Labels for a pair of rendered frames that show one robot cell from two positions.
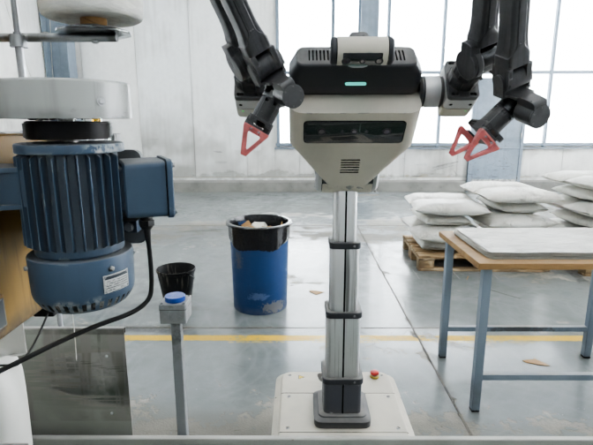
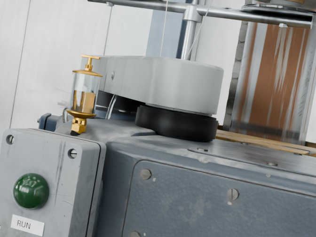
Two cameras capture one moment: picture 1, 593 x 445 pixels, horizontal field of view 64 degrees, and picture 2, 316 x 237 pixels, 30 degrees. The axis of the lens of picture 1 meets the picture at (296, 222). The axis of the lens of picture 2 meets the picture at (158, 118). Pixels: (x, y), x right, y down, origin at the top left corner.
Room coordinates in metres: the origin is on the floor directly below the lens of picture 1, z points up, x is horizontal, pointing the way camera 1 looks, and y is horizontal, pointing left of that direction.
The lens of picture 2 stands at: (1.66, 0.74, 1.38)
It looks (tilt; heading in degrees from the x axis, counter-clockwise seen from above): 3 degrees down; 200
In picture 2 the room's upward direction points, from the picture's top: 10 degrees clockwise
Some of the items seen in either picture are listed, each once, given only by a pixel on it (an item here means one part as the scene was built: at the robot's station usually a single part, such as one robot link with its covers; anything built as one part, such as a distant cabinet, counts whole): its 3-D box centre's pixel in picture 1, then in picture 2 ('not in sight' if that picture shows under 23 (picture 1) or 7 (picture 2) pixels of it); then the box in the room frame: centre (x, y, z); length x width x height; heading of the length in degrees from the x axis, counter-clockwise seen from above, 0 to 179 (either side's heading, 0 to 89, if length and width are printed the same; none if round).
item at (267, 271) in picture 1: (259, 263); not in sight; (3.33, 0.27, 0.32); 0.51 x 0.48 x 0.65; 0
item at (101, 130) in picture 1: (69, 131); (126, 103); (0.71, 0.34, 1.35); 0.12 x 0.12 x 0.04
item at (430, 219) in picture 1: (438, 214); not in sight; (4.54, -1.40, 0.44); 0.66 x 0.43 x 0.13; 0
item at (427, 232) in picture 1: (448, 232); not in sight; (4.28, -1.43, 0.33); 0.66 x 0.43 x 0.13; 90
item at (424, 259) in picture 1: (470, 252); not in sight; (4.52, -1.74, 0.07); 1.20 x 0.82 x 0.14; 88
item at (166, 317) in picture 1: (176, 309); not in sight; (1.32, 0.36, 0.81); 0.08 x 0.08 x 0.06; 0
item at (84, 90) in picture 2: not in sight; (84, 93); (1.16, 0.48, 1.37); 0.03 x 0.02 x 0.03; 90
